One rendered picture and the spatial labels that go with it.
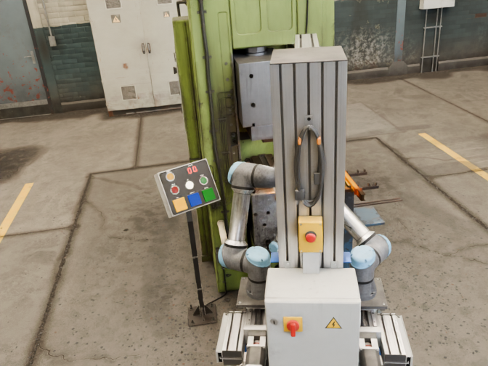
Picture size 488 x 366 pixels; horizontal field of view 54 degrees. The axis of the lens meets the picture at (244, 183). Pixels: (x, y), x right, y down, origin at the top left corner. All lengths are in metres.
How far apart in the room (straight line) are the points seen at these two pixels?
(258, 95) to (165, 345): 1.78
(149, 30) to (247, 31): 5.23
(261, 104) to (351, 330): 1.64
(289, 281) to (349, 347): 0.32
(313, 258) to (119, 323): 2.17
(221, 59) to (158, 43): 5.21
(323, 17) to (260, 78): 0.55
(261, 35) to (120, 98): 5.61
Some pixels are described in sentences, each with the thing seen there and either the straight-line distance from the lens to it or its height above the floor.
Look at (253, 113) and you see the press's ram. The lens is 3.03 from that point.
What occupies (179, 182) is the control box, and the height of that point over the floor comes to 1.12.
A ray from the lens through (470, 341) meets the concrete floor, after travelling 3.57.
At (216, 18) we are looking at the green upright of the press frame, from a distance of 3.03.
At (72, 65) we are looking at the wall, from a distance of 9.10.
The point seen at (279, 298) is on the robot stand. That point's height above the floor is 1.23.
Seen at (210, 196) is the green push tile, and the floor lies 1.00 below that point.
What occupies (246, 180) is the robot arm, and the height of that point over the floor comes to 1.36.
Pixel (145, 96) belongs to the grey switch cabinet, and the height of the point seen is 0.28.
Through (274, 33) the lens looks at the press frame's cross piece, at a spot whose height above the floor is 1.90.
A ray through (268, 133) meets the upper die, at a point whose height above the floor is 1.31.
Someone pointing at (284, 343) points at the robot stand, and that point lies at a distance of 1.90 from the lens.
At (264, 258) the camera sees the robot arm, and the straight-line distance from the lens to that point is 2.32.
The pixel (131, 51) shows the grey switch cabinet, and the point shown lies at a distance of 8.28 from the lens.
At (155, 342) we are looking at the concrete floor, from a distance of 3.52.
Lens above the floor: 2.36
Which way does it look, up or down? 26 degrees down
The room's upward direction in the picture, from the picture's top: 5 degrees counter-clockwise
